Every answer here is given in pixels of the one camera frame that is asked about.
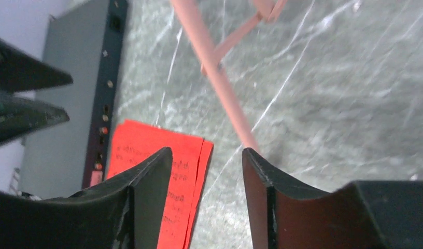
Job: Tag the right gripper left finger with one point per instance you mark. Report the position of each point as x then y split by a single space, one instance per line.
124 211

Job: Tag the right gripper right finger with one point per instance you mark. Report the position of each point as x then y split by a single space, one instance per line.
285 212

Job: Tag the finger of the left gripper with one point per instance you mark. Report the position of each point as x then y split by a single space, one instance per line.
21 72
21 116

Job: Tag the red sheet music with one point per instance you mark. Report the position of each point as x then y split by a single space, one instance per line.
133 142
204 157

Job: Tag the pink tripod music stand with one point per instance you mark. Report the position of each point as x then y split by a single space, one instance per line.
210 56

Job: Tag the dark grey rack box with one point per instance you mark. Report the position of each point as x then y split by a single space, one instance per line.
86 42

